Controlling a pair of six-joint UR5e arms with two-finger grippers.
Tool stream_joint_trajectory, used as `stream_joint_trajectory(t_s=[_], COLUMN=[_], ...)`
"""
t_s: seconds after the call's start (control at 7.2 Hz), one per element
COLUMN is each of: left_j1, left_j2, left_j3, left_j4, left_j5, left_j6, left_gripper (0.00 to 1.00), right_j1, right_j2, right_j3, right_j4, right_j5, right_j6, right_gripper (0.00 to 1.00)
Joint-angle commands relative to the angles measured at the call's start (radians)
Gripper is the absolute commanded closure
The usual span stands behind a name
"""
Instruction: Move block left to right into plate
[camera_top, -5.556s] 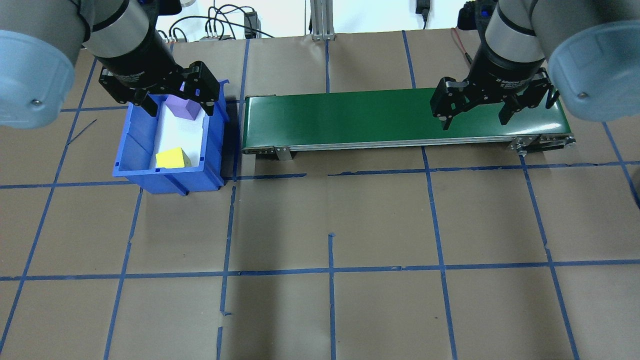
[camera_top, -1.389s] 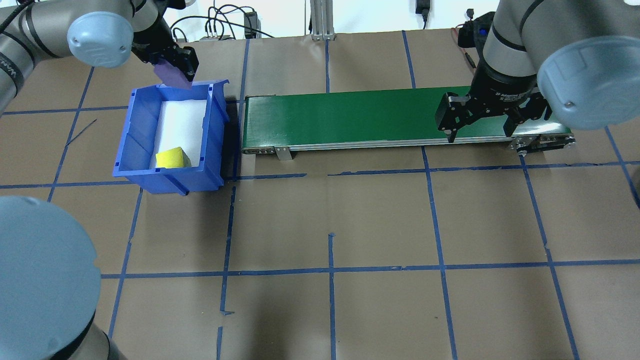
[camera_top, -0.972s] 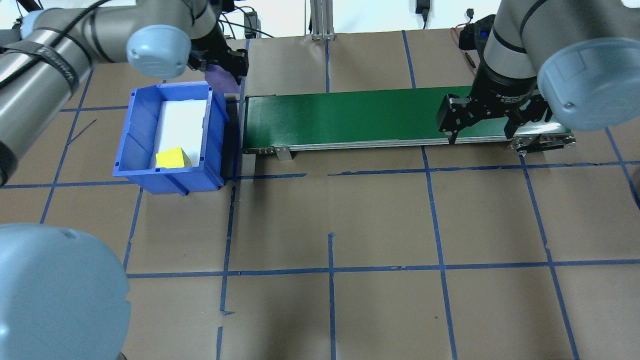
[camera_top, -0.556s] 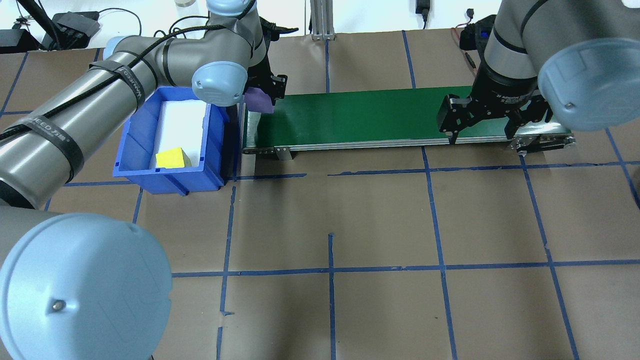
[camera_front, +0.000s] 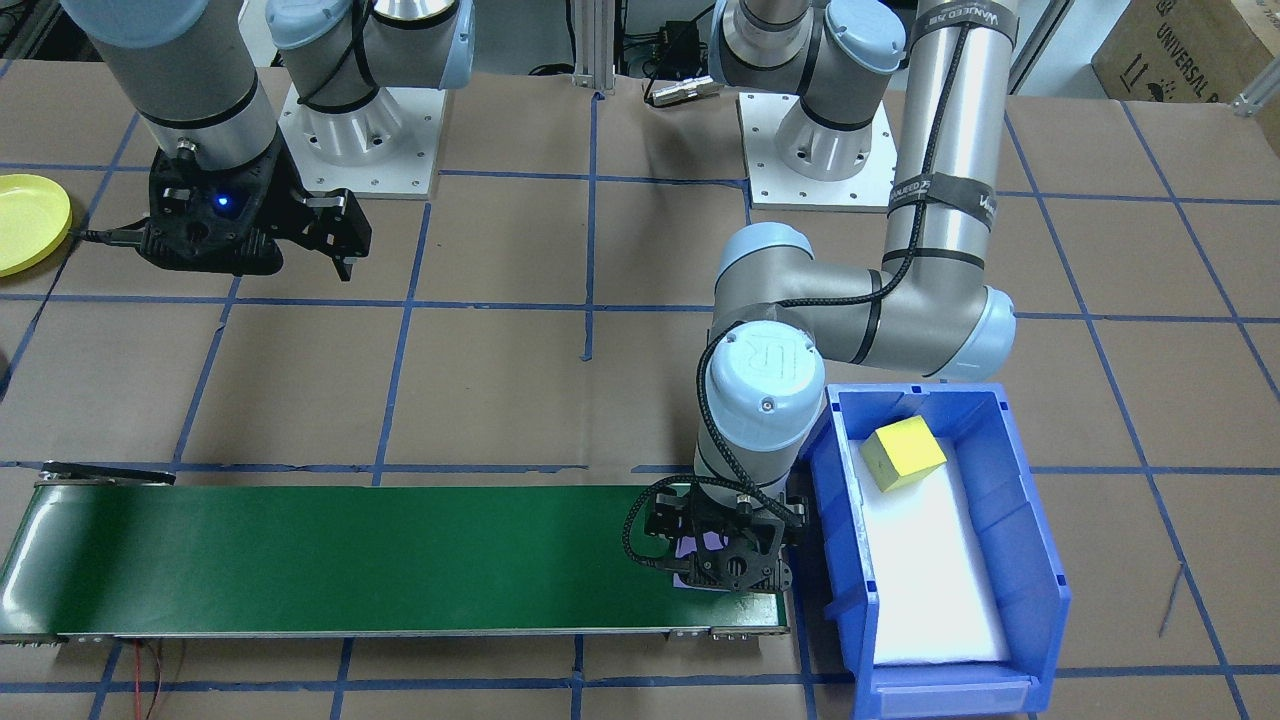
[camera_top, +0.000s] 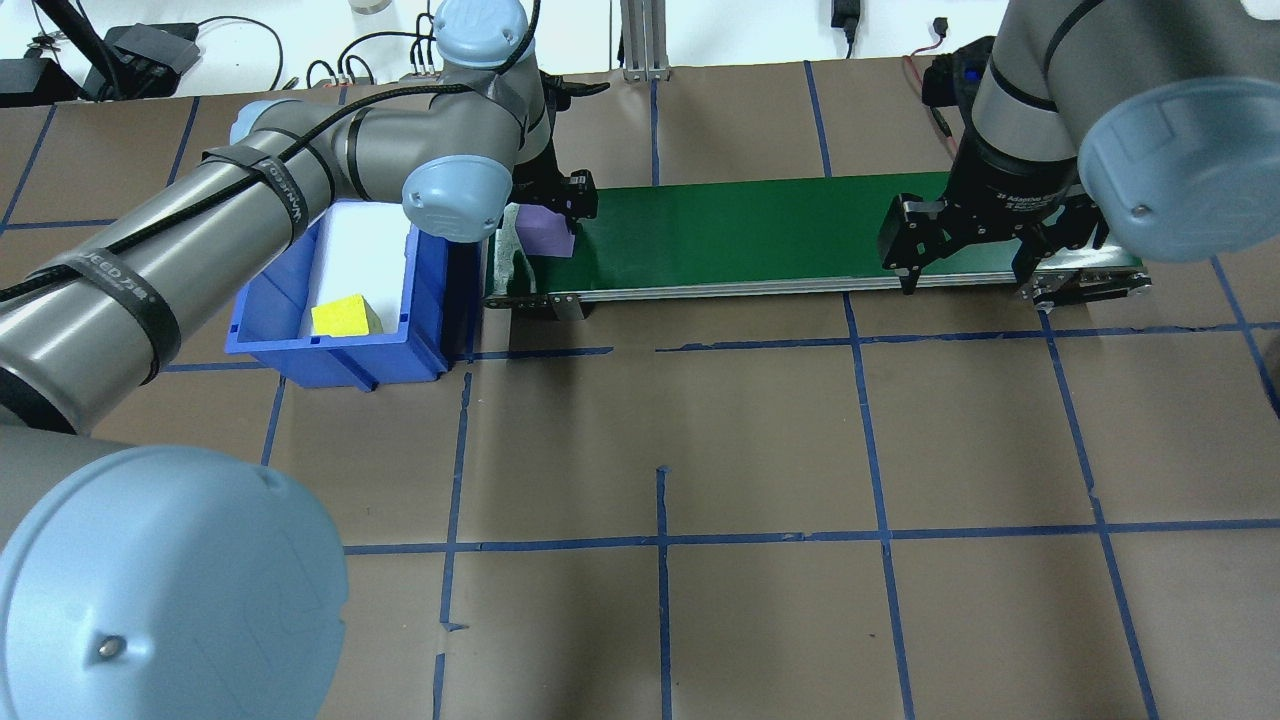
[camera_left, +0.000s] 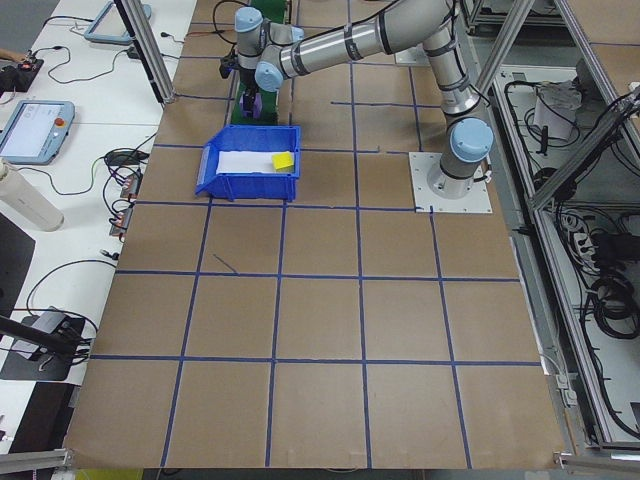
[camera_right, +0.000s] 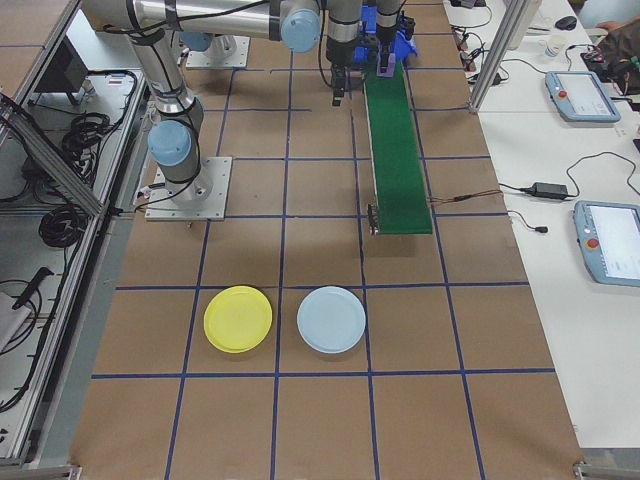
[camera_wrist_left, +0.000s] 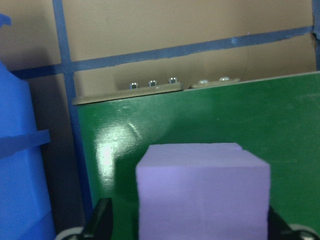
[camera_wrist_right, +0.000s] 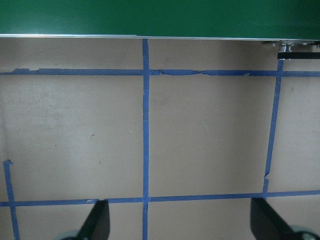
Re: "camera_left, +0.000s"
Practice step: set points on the purple foam block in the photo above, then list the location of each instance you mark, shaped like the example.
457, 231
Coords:
243, 106

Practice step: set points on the yellow foam block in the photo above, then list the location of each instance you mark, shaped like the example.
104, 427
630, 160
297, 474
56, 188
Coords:
282, 162

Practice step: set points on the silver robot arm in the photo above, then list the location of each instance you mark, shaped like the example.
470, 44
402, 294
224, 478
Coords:
350, 45

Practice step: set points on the bare person hand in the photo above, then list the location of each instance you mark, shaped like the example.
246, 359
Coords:
9, 55

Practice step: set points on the green conveyor belt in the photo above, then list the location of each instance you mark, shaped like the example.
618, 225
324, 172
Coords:
270, 107

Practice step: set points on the white foam pad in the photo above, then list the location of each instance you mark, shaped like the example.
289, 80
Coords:
245, 161

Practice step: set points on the blue plastic bin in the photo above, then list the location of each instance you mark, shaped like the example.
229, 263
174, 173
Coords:
250, 185

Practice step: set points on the black power adapter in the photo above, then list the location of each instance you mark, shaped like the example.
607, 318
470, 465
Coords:
135, 52

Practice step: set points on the small circuit board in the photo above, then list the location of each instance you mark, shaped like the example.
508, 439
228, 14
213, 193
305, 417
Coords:
132, 186
121, 222

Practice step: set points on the grey blue teach pendant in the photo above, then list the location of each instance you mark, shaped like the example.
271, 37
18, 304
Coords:
30, 130
107, 22

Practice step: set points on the black box with red button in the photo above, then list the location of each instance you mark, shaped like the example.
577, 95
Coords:
20, 75

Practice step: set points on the black flat monitor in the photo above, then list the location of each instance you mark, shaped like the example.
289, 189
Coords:
12, 260

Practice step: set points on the white crumpled bag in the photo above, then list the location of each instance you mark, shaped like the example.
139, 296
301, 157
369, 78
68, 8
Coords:
555, 115

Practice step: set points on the black stand bar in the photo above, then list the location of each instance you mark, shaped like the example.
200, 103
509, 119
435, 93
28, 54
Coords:
30, 336

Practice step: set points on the white power strip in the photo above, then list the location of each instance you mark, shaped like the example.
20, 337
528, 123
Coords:
582, 245

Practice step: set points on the aluminium corner bar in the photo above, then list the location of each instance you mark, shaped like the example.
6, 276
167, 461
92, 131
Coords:
35, 457
600, 452

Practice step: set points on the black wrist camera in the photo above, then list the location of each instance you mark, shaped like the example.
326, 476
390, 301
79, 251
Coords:
227, 65

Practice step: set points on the aluminium profile post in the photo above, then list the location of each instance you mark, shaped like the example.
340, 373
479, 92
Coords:
150, 55

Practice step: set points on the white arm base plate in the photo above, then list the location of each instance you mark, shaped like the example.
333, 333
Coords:
475, 200
407, 56

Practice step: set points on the metal bar V frame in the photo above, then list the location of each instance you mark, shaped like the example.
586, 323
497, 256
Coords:
575, 162

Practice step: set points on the black stand base plate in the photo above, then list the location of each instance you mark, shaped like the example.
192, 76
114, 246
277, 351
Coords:
55, 367

